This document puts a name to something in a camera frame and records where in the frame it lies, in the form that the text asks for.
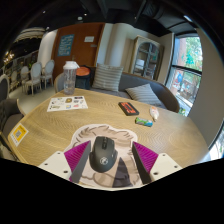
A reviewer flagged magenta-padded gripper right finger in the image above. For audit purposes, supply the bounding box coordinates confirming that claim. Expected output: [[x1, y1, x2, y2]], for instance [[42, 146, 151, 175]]
[[131, 141, 184, 185]]

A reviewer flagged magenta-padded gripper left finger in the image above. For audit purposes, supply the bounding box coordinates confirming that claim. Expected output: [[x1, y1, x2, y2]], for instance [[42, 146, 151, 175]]
[[38, 140, 92, 184]]

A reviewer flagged black computer mouse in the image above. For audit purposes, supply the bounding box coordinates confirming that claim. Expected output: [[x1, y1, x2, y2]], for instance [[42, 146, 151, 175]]
[[88, 135, 119, 173]]

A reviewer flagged cat-shaped mouse pad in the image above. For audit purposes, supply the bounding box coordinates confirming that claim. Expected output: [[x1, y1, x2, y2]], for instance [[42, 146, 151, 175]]
[[63, 123, 143, 189]]

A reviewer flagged yellow square sticker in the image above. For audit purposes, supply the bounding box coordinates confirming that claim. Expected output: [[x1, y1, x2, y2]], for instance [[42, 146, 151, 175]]
[[8, 122, 30, 148]]

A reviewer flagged green tissue pack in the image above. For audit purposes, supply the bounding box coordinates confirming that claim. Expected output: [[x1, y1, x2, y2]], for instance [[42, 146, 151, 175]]
[[134, 116, 154, 128]]

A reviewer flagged small white squeeze bottle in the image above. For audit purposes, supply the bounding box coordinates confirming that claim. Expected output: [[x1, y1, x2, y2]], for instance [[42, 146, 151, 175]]
[[149, 105, 160, 122]]

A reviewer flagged white sticker sheet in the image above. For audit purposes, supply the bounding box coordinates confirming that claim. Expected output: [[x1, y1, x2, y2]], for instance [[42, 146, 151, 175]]
[[46, 95, 89, 113]]

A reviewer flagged black and orange box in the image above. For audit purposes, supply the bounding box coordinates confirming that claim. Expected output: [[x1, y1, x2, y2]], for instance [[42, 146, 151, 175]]
[[118, 101, 140, 117]]

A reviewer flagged grey upholstered chair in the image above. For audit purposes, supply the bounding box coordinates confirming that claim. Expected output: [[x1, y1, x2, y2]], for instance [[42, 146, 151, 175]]
[[0, 98, 26, 134]]

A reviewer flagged long striped grey pillow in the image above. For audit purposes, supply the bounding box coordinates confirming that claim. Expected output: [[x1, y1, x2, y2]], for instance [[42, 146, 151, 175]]
[[124, 83, 164, 108]]

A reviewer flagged clear shaker bottle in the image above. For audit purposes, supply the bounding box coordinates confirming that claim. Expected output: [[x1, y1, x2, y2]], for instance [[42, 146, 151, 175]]
[[62, 60, 80, 96]]

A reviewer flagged grey curved sofa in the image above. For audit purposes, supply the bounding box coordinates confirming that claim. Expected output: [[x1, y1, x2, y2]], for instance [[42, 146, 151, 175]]
[[53, 66, 181, 113]]

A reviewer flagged black bag with orange top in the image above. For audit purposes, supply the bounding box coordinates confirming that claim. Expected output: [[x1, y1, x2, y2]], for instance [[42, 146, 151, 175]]
[[74, 65, 93, 90]]

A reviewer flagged group of white chairs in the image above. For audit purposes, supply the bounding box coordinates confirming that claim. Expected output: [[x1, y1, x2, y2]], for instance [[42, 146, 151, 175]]
[[0, 59, 56, 98]]

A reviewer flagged black-framed window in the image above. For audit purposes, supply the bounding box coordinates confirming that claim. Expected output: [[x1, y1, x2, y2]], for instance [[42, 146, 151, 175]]
[[165, 33, 204, 116]]

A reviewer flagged square striped grey pillow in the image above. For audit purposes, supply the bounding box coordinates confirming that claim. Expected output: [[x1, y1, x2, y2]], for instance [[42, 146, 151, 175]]
[[91, 63, 124, 92]]

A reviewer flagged arched wooden glass cabinet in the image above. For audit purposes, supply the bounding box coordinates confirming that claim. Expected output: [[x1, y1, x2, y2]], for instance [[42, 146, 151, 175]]
[[129, 35, 165, 81]]

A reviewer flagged blue wall poster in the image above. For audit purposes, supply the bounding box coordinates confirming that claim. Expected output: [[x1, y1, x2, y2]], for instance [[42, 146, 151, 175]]
[[57, 33, 75, 57]]

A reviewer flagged small white wall sign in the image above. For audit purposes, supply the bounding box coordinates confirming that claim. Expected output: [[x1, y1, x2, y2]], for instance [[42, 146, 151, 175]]
[[83, 35, 96, 43]]

